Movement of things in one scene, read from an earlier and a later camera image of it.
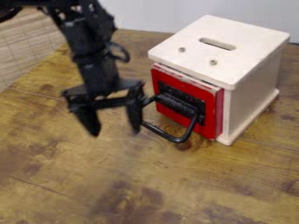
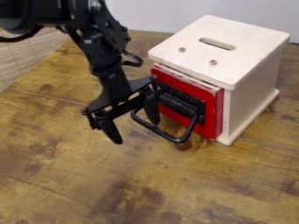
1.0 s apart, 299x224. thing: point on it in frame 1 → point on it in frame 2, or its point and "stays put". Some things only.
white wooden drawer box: (234, 55) stays put
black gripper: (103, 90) → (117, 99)
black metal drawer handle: (176, 104) stays put
